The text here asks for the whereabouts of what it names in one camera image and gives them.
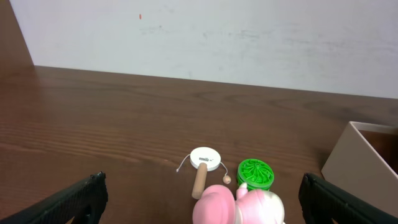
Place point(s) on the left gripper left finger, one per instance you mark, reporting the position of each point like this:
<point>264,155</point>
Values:
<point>82,202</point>

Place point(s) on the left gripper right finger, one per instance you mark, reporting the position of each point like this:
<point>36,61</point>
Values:
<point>323,202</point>

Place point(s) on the green round plastic disc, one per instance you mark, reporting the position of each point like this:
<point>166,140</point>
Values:
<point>256,173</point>

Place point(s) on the pink white duck toy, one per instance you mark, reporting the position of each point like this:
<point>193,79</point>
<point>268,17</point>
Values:
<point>217,205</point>

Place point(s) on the white wooden rattle drum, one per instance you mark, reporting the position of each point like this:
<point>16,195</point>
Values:
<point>204,159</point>

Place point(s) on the white cardboard box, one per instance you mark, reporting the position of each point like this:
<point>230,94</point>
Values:
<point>364,164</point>

